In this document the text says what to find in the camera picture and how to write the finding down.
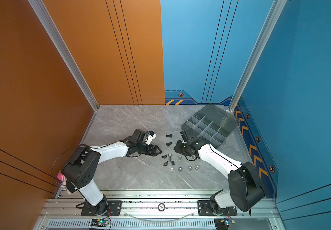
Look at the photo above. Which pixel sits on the green circuit board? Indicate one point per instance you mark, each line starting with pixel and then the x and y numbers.
pixel 223 224
pixel 99 223

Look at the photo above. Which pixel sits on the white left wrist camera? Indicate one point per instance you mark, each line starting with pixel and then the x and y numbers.
pixel 150 137

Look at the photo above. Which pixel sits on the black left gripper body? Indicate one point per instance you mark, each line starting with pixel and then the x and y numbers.
pixel 142 148

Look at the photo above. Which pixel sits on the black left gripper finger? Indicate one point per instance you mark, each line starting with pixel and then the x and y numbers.
pixel 154 148
pixel 153 153

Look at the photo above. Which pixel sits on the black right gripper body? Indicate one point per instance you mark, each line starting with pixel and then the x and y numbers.
pixel 182 148

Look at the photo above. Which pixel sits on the green circuit board right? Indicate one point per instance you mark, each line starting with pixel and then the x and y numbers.
pixel 223 224

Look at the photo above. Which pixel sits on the aluminium frame post left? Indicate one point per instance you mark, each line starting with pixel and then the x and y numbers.
pixel 47 22

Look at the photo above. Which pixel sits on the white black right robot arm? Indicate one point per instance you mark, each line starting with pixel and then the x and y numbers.
pixel 246 188

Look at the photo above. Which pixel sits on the aluminium frame post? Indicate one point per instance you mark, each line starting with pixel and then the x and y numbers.
pixel 47 22
pixel 265 33

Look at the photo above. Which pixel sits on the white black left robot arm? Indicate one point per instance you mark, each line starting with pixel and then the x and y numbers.
pixel 81 166

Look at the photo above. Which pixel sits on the green circuit board left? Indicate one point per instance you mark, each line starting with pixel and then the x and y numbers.
pixel 99 223

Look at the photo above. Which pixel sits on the aluminium frame post right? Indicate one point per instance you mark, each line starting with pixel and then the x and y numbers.
pixel 265 33

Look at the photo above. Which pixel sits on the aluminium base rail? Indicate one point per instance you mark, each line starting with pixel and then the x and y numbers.
pixel 154 210

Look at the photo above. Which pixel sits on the clear grey compartment organizer box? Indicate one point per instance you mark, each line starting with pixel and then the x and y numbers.
pixel 211 124

